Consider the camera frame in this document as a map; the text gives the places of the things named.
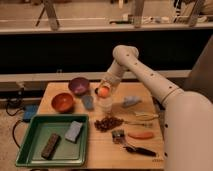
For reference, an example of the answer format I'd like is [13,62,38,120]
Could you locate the yellow tongs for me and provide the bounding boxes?
[135,112,159,121]

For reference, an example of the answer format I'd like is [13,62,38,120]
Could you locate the grey blue sponge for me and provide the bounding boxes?
[65,121,83,142]

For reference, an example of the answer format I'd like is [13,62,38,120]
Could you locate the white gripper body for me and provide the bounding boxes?
[100,71,120,94]

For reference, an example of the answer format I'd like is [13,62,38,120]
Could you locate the dark brown sponge block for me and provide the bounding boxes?
[41,133,61,160]

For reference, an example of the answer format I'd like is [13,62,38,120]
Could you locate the white paper cup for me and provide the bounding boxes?
[99,97,112,114]

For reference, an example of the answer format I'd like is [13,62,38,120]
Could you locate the blue cloth piece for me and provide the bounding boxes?
[81,95,94,110]

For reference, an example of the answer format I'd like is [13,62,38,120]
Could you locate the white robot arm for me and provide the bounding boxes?
[102,45,213,171]

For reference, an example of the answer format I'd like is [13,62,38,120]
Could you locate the purple bowl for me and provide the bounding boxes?
[68,77,90,95]

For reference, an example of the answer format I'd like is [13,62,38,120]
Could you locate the orange bowl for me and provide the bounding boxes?
[51,93,74,113]

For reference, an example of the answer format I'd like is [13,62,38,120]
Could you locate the wooden board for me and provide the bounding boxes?
[35,81,171,170]

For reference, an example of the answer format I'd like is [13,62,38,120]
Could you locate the grey toy elephant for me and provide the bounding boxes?
[122,96,141,107]

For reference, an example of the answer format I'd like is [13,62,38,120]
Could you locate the orange carrot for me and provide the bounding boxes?
[128,132,154,140]

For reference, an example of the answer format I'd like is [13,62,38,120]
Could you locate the green plastic tray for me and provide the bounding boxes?
[15,114,89,168]

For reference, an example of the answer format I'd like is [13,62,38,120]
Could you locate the black cable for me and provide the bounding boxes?
[5,97,25,117]

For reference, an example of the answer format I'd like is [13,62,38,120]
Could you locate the orange apple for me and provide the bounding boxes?
[98,87,109,98]

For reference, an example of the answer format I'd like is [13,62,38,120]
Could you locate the brown grape bunch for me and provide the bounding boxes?
[94,117,124,132]

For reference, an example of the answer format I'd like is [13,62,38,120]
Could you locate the blue box on floor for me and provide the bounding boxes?
[22,105,38,122]

